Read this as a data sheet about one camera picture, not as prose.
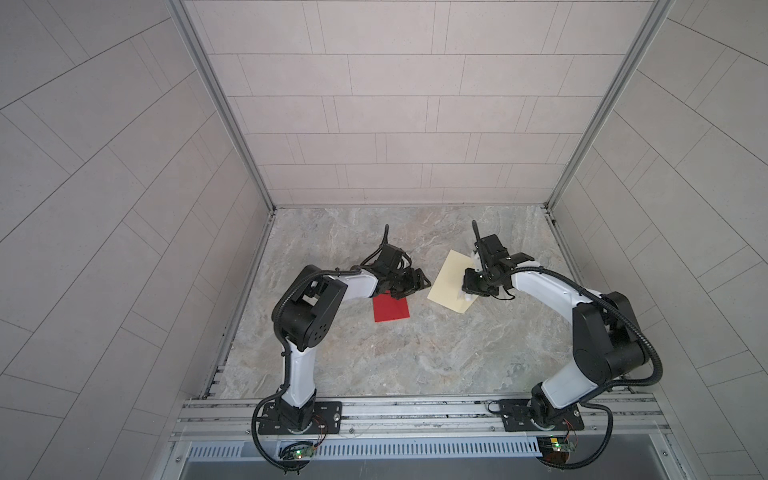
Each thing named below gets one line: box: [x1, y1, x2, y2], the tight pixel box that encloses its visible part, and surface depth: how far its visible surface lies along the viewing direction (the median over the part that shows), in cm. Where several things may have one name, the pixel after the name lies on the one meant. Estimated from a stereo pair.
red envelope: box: [372, 290, 410, 323], surface depth 91 cm
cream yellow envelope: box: [427, 249, 479, 314], surface depth 95 cm
